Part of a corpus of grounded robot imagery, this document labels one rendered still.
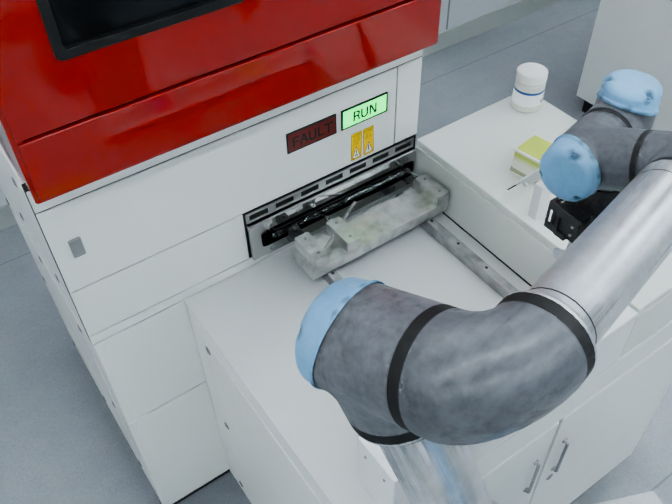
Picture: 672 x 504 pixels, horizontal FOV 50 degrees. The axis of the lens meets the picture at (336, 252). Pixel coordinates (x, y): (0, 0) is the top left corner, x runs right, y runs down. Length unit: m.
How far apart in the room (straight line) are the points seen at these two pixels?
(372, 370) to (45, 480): 1.83
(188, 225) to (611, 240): 0.90
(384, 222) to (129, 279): 0.55
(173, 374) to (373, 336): 1.11
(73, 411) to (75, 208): 1.27
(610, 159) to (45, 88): 0.75
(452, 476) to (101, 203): 0.78
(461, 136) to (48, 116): 0.93
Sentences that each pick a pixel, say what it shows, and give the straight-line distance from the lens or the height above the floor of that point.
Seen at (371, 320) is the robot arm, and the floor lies 1.47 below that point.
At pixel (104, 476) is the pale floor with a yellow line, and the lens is 2.31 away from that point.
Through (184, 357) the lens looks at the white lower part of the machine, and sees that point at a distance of 1.66.
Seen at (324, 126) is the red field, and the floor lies 1.11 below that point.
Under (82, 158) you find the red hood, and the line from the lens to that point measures 1.17.
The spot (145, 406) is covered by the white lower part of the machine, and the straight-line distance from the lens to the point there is 1.73.
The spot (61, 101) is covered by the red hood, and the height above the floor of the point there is 1.38.
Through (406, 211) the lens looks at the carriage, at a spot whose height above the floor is 0.88.
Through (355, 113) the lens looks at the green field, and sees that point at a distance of 1.49.
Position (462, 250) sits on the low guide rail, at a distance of 1.56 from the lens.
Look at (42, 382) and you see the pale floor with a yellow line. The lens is 2.56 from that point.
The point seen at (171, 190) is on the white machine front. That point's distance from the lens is 1.34.
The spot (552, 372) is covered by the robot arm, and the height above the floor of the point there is 1.48.
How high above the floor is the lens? 1.96
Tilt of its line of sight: 46 degrees down
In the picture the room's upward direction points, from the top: 2 degrees counter-clockwise
